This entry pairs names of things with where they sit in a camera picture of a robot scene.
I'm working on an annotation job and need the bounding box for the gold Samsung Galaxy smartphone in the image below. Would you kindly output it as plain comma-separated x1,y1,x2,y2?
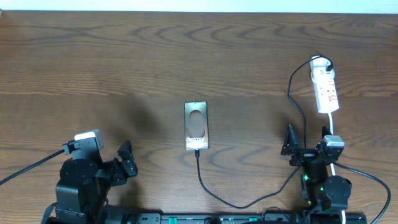
184,101,209,151

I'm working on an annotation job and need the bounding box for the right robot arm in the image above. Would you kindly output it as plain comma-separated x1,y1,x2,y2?
281,125,352,223

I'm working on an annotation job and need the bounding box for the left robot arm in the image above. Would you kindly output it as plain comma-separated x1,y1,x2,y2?
41,137,138,223

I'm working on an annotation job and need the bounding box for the white power strip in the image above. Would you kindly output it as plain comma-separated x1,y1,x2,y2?
310,55,339,114

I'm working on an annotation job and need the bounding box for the white power strip cord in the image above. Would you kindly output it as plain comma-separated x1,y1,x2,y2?
327,112,347,224

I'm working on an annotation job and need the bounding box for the black left camera cable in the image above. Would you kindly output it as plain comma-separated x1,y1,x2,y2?
0,148,66,186

